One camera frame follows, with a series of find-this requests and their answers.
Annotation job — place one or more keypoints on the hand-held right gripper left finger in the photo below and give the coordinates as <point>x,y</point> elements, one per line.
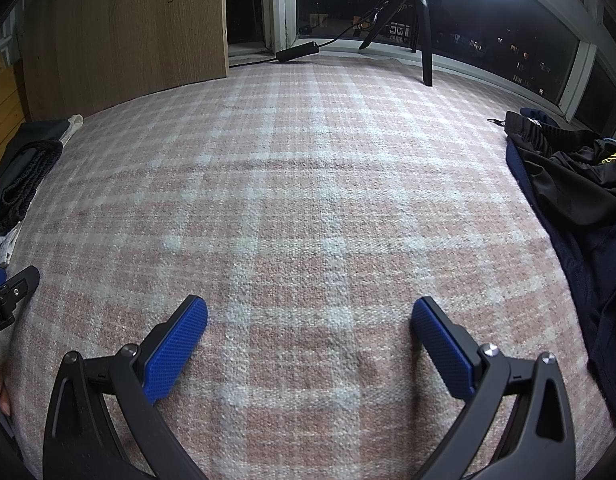
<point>175,345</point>

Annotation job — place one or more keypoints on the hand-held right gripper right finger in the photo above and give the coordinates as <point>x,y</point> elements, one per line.
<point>443,350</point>

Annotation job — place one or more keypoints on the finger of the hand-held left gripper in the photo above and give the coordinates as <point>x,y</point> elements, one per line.
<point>23,282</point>

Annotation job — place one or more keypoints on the black shorts with yellow stripes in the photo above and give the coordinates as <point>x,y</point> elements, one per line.
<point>563,160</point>

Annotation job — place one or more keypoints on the dark grey clothes pile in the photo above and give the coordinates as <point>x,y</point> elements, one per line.
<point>25,175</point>

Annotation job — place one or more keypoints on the navy blue garment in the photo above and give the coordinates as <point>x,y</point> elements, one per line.
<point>588,285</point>

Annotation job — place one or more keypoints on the white cloth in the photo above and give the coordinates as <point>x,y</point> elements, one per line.
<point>72,127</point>

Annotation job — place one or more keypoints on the pine wood panel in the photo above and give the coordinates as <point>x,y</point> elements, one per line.
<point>5,120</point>

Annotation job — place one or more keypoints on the pink plaid blanket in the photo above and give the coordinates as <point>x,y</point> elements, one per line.
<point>308,185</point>

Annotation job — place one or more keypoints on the light wooden board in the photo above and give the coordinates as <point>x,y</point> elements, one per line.
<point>123,35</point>

